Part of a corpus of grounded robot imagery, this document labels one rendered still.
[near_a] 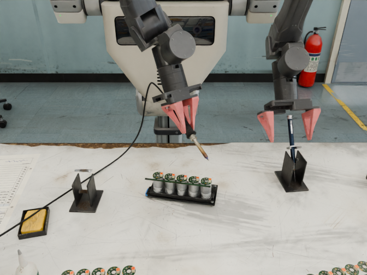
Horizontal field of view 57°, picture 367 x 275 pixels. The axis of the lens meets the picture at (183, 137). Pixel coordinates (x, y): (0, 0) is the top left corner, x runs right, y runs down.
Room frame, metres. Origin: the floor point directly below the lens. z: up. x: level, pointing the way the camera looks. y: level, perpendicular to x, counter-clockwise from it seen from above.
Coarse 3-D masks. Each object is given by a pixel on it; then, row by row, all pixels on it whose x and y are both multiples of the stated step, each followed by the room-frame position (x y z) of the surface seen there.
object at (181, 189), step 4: (176, 180) 0.60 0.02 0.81; (176, 184) 0.61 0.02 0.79; (180, 184) 0.60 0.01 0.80; (184, 184) 0.60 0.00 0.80; (176, 188) 0.61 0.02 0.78; (180, 188) 0.60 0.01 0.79; (184, 188) 0.60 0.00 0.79; (176, 192) 0.61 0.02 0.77; (180, 192) 0.60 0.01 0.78; (184, 192) 0.60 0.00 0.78
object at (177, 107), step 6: (180, 102) 0.67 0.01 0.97; (162, 108) 0.70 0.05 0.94; (168, 108) 0.70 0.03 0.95; (174, 108) 0.66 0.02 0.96; (180, 108) 0.66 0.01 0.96; (168, 114) 0.69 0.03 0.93; (174, 114) 0.69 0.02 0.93; (180, 114) 0.66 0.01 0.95; (174, 120) 0.68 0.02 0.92; (180, 120) 0.66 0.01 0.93; (180, 126) 0.67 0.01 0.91
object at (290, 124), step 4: (288, 120) 0.74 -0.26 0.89; (288, 124) 0.73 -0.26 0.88; (292, 124) 0.73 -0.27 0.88; (288, 128) 0.73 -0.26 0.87; (292, 128) 0.72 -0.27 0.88; (288, 132) 0.72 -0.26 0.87; (292, 132) 0.72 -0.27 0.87; (292, 136) 0.71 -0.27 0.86; (292, 140) 0.71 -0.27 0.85; (292, 144) 0.70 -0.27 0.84; (292, 148) 0.69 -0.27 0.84; (292, 152) 0.69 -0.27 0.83; (292, 156) 0.68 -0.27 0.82
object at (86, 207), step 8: (72, 184) 0.58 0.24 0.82; (80, 184) 0.62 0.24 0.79; (88, 184) 0.58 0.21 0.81; (80, 192) 0.59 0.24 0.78; (88, 192) 0.57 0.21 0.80; (96, 192) 0.62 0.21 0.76; (80, 200) 0.60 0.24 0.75; (88, 200) 0.60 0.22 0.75; (96, 200) 0.60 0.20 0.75; (72, 208) 0.57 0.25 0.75; (80, 208) 0.57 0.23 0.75; (88, 208) 0.57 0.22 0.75; (96, 208) 0.57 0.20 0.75
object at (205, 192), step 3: (207, 180) 0.60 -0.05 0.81; (201, 183) 0.59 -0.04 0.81; (201, 189) 0.59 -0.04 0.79; (204, 189) 0.59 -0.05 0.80; (207, 189) 0.59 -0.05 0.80; (210, 189) 0.59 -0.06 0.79; (201, 192) 0.59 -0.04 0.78; (204, 192) 0.59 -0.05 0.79; (207, 192) 0.59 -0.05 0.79; (210, 192) 0.59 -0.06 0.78; (201, 195) 0.59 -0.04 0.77; (204, 195) 0.59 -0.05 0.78; (207, 195) 0.58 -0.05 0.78; (210, 195) 0.59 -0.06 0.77; (204, 198) 0.59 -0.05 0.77; (207, 198) 0.59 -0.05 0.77
